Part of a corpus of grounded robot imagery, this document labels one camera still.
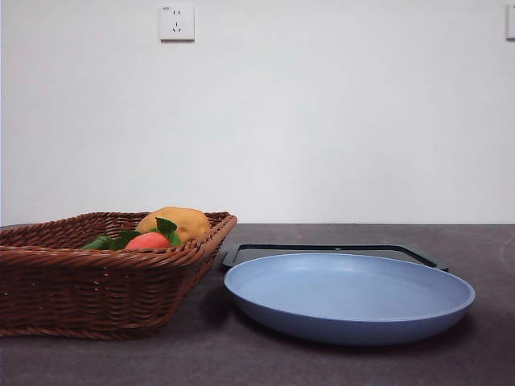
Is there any white wall socket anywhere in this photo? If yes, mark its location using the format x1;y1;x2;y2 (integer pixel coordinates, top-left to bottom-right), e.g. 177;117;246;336
159;4;196;43

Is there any orange carrot with green leaves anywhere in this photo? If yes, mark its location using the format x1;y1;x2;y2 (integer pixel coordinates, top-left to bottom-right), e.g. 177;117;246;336
109;217;183;251

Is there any yellow-brown potato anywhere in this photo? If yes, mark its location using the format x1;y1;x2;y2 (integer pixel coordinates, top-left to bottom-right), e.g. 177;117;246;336
135;206;211;244

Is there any black rectangular tray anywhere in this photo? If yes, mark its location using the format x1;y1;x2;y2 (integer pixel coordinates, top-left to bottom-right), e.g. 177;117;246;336
222;243;450;274

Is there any green pepper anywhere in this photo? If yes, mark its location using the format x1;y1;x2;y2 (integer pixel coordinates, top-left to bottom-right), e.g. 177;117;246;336
80;235;114;251

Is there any brown wicker basket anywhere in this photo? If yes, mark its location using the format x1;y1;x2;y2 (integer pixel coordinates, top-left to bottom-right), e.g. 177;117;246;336
0;211;238;341

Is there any pale blue round plate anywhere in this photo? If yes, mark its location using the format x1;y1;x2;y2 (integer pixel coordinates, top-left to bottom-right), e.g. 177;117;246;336
223;253;476;347

